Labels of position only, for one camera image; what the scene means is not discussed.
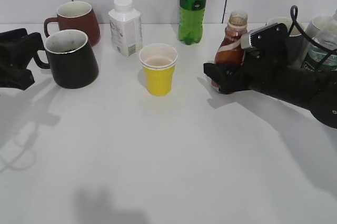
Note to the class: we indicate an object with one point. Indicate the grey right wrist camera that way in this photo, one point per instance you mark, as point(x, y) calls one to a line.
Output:
point(270, 37)

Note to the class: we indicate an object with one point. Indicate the white milk carton bottle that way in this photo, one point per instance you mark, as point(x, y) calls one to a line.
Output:
point(126, 27)

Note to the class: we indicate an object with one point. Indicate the yellow paper cup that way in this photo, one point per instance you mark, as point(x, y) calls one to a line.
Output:
point(158, 61)

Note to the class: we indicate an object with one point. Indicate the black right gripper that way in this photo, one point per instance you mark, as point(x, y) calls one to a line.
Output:
point(263, 71)

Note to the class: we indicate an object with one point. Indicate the green soda bottle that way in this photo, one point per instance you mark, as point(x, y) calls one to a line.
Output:
point(191, 21)

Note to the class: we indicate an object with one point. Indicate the brown Nescafe coffee bottle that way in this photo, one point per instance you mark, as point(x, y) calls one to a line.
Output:
point(230, 52)

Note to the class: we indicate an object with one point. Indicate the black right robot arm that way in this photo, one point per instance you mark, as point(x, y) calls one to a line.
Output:
point(313, 91)

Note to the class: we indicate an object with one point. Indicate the black ceramic mug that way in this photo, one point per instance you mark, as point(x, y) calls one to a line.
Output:
point(70, 58)

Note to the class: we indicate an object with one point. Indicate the dark red ceramic mug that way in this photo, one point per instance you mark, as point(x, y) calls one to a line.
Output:
point(76, 15)

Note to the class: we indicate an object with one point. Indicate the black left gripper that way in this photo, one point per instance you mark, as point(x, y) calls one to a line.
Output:
point(18, 48)

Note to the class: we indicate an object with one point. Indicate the white ceramic mug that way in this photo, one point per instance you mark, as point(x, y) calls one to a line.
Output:
point(316, 29)

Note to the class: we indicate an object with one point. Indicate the dark grey ceramic mug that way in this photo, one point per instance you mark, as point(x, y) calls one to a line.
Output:
point(293, 42)

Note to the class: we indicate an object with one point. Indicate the Cestbon water bottle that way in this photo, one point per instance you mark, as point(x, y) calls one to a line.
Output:
point(326, 36)

